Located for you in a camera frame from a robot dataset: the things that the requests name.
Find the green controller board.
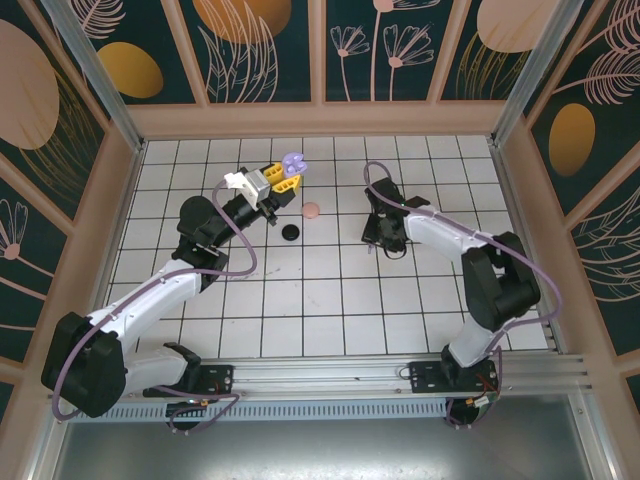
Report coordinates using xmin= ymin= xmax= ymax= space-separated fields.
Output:
xmin=446 ymin=391 xmax=501 ymax=429

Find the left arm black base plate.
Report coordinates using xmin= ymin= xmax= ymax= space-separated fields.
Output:
xmin=143 ymin=363 xmax=236 ymax=399

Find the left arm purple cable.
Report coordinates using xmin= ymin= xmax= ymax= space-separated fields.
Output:
xmin=51 ymin=182 xmax=260 ymax=436

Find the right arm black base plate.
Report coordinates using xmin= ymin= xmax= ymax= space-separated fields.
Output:
xmin=408 ymin=360 xmax=501 ymax=396

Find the purple earbud charging case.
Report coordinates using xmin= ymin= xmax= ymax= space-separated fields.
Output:
xmin=281 ymin=151 xmax=308 ymax=177

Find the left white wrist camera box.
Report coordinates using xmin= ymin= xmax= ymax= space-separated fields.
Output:
xmin=223 ymin=168 xmax=274 ymax=207

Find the aluminium frame post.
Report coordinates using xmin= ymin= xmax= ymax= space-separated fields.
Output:
xmin=489 ymin=0 xmax=596 ymax=146
xmin=39 ymin=0 xmax=147 ymax=154

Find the grey metal sheet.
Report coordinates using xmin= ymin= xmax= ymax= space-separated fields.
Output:
xmin=49 ymin=419 xmax=616 ymax=480

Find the aluminium mounting rail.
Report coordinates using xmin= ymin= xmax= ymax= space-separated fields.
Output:
xmin=47 ymin=352 xmax=599 ymax=401

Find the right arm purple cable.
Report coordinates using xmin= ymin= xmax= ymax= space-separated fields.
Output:
xmin=363 ymin=161 xmax=564 ymax=430

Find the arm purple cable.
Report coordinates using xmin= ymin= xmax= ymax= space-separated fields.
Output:
xmin=363 ymin=161 xmax=564 ymax=430
xmin=51 ymin=182 xmax=260 ymax=436

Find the white slotted cable duct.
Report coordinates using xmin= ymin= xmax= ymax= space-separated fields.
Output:
xmin=69 ymin=399 xmax=451 ymax=422

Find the aluminium table edge rail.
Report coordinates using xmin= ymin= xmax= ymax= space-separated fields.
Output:
xmin=487 ymin=137 xmax=569 ymax=357
xmin=79 ymin=142 xmax=146 ymax=361

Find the black controller board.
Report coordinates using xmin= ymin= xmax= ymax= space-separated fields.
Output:
xmin=164 ymin=397 xmax=221 ymax=433

